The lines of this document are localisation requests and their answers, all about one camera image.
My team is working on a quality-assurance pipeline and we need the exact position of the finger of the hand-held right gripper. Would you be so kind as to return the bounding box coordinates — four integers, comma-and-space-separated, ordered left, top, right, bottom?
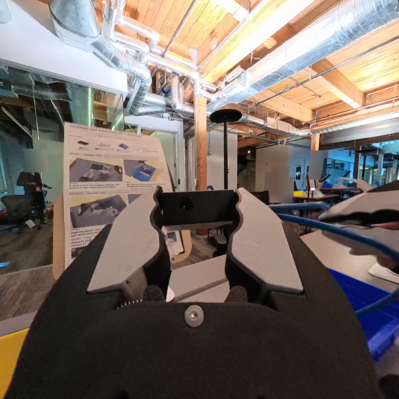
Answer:
318, 190, 399, 222
323, 224, 399, 260

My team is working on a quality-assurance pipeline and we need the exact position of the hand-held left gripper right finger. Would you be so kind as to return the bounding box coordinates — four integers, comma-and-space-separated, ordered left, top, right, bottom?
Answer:
226, 187, 304, 294

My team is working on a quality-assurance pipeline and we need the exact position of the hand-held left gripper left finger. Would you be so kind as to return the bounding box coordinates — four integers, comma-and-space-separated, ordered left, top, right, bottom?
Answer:
87, 186, 171, 293

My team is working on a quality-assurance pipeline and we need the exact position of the blue ethernet cable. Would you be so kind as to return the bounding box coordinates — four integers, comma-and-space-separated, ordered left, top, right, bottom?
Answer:
268, 202, 399, 315

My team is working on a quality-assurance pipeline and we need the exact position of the black network switch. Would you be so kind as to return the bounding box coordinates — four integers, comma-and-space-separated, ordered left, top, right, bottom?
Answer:
156, 189, 239, 226

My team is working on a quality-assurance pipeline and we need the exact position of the yellow plastic bin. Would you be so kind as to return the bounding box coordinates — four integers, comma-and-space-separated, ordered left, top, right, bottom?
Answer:
0, 327, 30, 390

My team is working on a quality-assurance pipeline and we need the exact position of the blue plastic bin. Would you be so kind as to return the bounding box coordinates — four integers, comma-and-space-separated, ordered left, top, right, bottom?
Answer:
327, 268, 399, 362

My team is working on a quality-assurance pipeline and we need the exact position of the black mesh office chair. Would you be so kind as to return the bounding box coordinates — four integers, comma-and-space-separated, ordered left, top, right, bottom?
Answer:
0, 171, 52, 232

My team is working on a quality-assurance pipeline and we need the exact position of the wooden ceiling beam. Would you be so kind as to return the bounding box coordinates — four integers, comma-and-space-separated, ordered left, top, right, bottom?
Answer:
193, 94, 208, 236

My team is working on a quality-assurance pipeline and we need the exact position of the black round pole stand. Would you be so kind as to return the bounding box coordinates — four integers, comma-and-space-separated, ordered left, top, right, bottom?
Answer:
209, 109, 243, 191

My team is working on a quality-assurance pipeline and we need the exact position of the silver air duct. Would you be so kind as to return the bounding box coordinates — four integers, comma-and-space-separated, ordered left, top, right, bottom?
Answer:
48, 0, 153, 116
240, 112, 399, 139

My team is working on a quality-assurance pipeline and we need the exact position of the long spiral air duct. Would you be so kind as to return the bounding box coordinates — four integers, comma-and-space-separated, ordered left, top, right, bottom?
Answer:
207, 0, 399, 110

